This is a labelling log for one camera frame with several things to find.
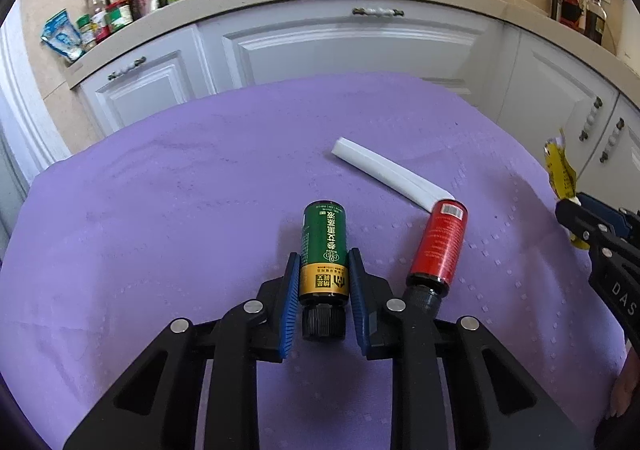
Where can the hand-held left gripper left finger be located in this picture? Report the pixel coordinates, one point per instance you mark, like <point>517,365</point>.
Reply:
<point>290,310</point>

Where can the green spray bottle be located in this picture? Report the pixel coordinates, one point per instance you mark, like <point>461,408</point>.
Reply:
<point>324,240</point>

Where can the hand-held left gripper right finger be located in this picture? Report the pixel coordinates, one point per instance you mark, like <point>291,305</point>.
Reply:
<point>359,310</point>

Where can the white kitchen cabinet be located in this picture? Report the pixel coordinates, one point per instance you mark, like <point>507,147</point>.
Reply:
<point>310,50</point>

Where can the blue and white packets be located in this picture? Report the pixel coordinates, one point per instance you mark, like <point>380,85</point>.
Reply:
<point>62,37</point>

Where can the yellow snack wrapper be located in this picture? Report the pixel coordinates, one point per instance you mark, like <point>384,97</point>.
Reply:
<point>562,175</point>

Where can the purple cloth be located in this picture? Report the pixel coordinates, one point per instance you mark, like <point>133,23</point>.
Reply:
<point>175,190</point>

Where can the white folded paper strip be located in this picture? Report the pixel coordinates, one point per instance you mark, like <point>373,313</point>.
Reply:
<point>380,167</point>

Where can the person's right hand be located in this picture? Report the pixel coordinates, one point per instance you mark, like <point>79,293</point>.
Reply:
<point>622,390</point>

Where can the brown liquid glass bottle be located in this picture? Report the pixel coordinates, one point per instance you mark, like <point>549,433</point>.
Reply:
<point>595,12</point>

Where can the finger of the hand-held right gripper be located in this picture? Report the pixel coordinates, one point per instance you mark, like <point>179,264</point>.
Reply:
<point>582,225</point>
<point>612,215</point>

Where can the red jar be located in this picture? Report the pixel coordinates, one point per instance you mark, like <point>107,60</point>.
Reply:
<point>572,10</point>

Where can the red spray bottle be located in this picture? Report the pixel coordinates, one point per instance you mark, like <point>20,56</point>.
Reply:
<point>440,245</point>

